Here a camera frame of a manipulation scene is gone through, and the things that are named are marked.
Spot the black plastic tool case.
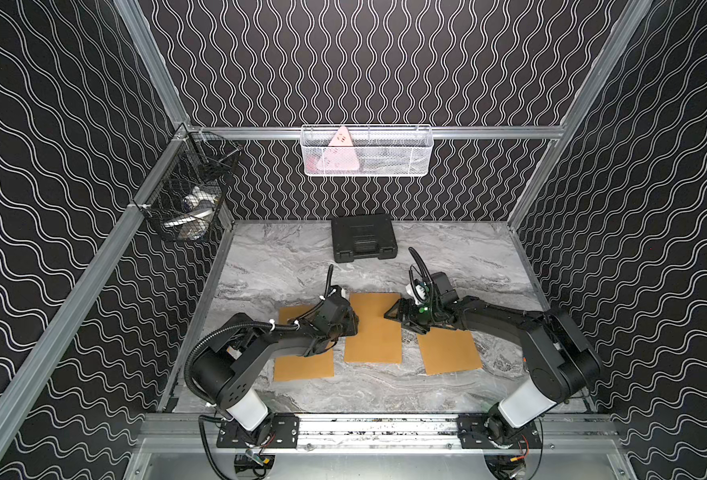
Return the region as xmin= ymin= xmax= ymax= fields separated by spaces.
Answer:
xmin=331 ymin=214 xmax=399 ymax=263

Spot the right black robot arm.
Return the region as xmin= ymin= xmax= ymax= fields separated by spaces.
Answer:
xmin=383 ymin=247 xmax=603 ymax=445

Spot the brown file bag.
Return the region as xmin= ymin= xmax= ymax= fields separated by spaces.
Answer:
xmin=344 ymin=293 xmax=403 ymax=364
xmin=417 ymin=329 xmax=483 ymax=376
xmin=274 ymin=305 xmax=335 ymax=382

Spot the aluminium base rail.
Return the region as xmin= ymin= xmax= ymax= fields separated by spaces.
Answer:
xmin=136 ymin=413 xmax=621 ymax=455

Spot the black wire mesh basket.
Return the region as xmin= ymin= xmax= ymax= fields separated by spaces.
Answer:
xmin=141 ymin=133 xmax=245 ymax=243

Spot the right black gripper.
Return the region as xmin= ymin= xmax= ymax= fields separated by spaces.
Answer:
xmin=380 ymin=298 xmax=439 ymax=331

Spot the silver object in black basket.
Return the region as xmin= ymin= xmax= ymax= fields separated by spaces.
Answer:
xmin=163 ymin=186 xmax=221 ymax=240

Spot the white wire mesh basket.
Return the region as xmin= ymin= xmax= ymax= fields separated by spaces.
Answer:
xmin=300 ymin=124 xmax=435 ymax=177

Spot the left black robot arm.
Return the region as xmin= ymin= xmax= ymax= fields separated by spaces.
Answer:
xmin=184 ymin=266 xmax=359 ymax=445

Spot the pink triangular sheet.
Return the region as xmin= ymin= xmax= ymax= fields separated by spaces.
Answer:
xmin=312 ymin=126 xmax=361 ymax=175

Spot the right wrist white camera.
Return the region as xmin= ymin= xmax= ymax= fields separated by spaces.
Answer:
xmin=405 ymin=283 xmax=427 ymax=304

